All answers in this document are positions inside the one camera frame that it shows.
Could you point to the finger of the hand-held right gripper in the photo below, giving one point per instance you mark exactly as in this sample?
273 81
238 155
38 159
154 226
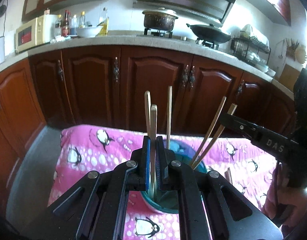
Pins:
238 126

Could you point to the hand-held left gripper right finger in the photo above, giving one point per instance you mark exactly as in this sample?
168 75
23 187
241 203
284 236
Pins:
160 160

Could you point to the pink penguin print blanket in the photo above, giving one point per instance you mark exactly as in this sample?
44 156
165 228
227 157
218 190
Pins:
93 155

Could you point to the gas stove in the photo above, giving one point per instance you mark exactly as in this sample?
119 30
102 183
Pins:
158 33

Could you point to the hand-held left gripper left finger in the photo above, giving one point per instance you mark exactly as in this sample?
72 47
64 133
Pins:
147 160

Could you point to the wall utensil holder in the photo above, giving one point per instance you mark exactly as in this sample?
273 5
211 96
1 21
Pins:
291 48

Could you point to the white cup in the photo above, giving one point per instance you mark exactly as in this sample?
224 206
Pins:
180 150

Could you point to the cream microwave oven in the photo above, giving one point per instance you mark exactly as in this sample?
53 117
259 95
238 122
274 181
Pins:
31 35

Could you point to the brown wooden base cabinets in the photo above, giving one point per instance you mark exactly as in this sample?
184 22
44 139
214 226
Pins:
93 85

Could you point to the black round wall fixture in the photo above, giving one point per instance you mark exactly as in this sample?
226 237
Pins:
1 10

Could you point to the dark cooking pot with lid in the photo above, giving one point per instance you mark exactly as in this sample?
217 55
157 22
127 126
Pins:
159 20

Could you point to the yellow capped bottle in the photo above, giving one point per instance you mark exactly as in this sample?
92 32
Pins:
82 20

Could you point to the white ceramic bowl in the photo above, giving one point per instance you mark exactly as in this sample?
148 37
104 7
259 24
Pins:
89 31

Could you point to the clear glass bottle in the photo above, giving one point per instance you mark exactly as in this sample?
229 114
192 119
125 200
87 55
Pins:
58 27

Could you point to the wooden cutting board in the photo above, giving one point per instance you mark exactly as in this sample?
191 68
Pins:
289 76

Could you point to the round wooden board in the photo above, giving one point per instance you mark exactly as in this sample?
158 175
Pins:
301 53

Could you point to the small jar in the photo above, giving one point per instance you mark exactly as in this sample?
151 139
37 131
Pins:
47 11

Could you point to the dark sauce bottle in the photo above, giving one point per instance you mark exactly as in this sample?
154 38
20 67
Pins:
65 25

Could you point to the white dish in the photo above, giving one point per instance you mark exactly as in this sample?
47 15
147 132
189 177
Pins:
261 67

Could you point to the black wok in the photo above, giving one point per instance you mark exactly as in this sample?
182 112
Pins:
211 33

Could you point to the yellow cooking oil bottle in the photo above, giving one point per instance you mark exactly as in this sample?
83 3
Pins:
104 22

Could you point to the clear plastic bottle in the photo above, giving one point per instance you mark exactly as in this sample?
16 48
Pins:
74 25

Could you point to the brown wooden chopstick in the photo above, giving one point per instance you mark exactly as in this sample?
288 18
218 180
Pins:
228 176
213 125

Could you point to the white cloth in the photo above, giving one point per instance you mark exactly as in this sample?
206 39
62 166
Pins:
253 33

